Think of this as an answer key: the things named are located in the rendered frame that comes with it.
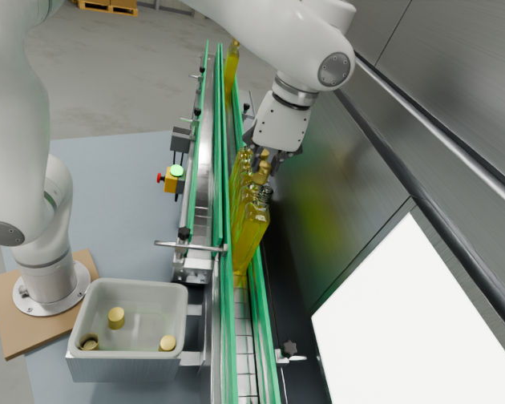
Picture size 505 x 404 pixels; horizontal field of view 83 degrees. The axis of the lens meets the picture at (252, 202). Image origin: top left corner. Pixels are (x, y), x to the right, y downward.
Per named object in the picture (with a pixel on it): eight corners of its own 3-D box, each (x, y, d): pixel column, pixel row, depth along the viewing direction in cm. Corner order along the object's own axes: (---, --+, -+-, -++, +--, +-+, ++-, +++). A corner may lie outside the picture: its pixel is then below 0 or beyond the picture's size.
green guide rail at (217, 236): (216, 256, 75) (223, 237, 70) (212, 256, 75) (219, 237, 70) (216, 54, 202) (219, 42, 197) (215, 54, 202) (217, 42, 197)
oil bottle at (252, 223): (246, 271, 75) (273, 216, 62) (225, 269, 74) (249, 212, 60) (244, 253, 79) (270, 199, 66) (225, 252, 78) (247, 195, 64)
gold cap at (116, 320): (106, 329, 65) (105, 321, 63) (111, 314, 68) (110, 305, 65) (122, 330, 66) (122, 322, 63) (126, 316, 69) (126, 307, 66)
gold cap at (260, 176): (267, 186, 65) (273, 171, 62) (252, 183, 64) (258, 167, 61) (264, 176, 67) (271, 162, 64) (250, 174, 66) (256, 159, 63)
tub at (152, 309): (177, 371, 65) (183, 357, 59) (67, 371, 59) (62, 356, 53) (183, 300, 78) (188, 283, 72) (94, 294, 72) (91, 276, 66)
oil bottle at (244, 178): (242, 237, 84) (265, 182, 70) (224, 234, 82) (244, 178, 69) (241, 223, 88) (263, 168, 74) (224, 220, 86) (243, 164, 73)
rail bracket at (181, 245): (220, 272, 72) (232, 241, 64) (151, 265, 68) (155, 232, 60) (220, 262, 74) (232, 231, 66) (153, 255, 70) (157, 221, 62)
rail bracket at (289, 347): (292, 382, 59) (321, 359, 50) (260, 383, 57) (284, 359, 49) (288, 361, 62) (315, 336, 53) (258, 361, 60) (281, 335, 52)
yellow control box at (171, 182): (182, 195, 107) (184, 180, 103) (161, 192, 105) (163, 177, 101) (183, 183, 112) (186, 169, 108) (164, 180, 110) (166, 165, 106)
